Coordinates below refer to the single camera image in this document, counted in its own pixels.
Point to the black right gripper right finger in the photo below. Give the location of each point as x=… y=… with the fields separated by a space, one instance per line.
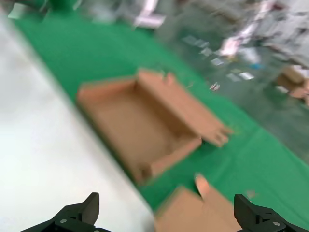
x=256 y=217

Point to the metal binder clip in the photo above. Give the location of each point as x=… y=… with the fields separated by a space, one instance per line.
x=215 y=86

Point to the large open cardboard carton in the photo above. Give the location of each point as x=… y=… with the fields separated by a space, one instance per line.
x=293 y=84

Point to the plain cardboard box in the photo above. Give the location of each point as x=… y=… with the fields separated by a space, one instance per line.
x=188 y=215

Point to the green table cloth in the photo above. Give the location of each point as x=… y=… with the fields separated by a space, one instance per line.
x=96 y=60

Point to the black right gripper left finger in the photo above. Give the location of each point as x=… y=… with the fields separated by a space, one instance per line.
x=79 y=215

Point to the person's bare hand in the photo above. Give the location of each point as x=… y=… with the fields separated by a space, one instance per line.
x=202 y=186

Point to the cardboard box with divider insert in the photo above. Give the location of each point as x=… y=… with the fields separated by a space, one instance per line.
x=135 y=120

